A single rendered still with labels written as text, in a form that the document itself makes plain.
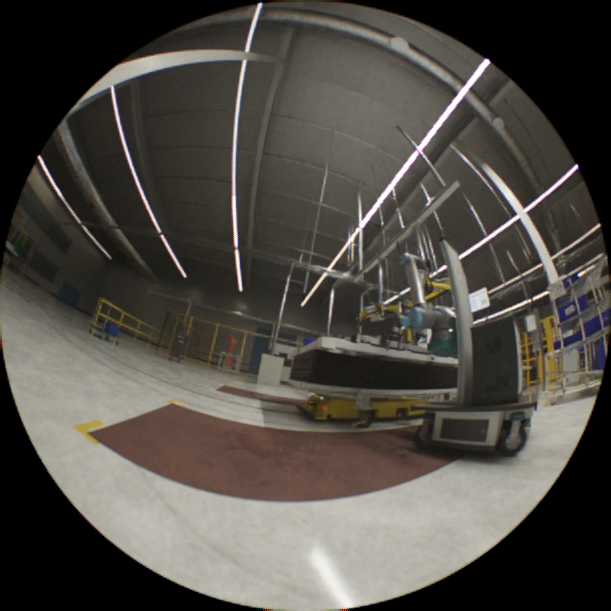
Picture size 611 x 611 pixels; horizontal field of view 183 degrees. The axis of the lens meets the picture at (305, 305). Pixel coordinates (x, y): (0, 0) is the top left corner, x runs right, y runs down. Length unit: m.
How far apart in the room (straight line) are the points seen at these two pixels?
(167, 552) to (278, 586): 0.22
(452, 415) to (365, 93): 10.13
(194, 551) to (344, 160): 10.90
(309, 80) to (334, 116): 2.13
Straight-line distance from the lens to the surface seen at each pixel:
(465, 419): 1.36
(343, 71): 9.88
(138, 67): 3.28
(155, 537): 0.58
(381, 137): 10.35
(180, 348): 6.44
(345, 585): 0.55
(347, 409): 2.27
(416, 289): 1.61
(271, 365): 6.32
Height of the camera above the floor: 0.46
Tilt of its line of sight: 22 degrees up
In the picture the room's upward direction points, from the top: 9 degrees clockwise
